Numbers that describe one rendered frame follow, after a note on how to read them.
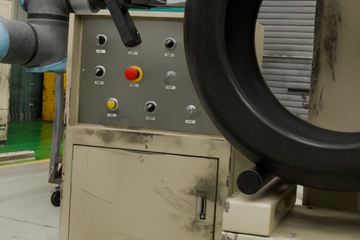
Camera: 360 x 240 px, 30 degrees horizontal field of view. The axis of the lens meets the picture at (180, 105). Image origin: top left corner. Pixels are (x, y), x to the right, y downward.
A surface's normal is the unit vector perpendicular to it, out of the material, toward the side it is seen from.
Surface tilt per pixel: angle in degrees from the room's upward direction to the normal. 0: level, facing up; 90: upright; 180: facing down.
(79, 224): 90
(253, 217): 90
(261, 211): 90
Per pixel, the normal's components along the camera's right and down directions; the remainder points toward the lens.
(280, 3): -0.47, 0.02
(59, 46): 0.84, 0.02
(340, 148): -0.29, 0.22
